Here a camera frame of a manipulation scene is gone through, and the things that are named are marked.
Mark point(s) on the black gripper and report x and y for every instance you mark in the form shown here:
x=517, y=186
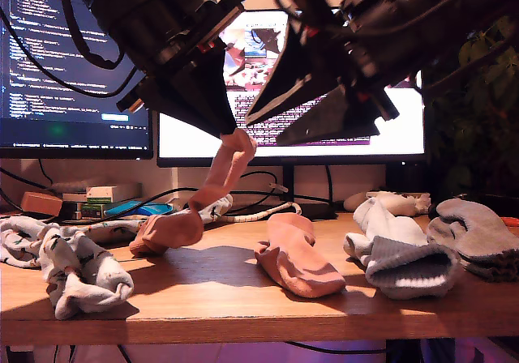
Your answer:
x=170, y=31

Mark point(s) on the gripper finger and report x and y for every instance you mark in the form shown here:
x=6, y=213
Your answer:
x=344, y=120
x=300, y=79

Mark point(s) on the white animal print sock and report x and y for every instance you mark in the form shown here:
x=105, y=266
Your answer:
x=215, y=209
x=81, y=266

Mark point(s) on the pink sock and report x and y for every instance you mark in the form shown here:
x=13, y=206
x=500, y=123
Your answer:
x=174, y=229
x=300, y=266

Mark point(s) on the grey frilly cuff sock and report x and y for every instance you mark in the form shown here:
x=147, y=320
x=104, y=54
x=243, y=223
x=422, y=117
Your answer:
x=470, y=225
x=442, y=233

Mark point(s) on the monitor with bright white screen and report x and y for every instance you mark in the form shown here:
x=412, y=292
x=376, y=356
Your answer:
x=194, y=144

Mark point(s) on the cream rounded device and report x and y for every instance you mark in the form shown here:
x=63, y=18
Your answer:
x=353, y=203

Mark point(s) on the black monitor stand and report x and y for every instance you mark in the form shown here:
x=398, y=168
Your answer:
x=288, y=184

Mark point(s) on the white game controller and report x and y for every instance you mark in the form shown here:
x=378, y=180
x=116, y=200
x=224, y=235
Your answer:
x=395, y=203

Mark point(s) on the white patterned item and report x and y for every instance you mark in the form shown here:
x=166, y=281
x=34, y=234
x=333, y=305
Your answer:
x=421, y=205

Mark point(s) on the blue plastic pack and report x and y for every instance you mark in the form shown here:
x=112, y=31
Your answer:
x=150, y=210

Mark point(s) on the white and green box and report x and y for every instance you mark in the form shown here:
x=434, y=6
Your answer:
x=99, y=195

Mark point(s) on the green leafy houseplant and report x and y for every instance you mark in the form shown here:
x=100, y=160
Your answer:
x=470, y=51

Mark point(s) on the monitor with dark code screen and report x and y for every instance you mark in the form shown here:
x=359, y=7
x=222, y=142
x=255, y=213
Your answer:
x=40, y=132

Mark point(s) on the dark green box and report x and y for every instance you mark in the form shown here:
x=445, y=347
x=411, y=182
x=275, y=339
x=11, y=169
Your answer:
x=91, y=212

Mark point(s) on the small orange object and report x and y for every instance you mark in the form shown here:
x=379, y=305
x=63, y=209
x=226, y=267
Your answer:
x=511, y=221

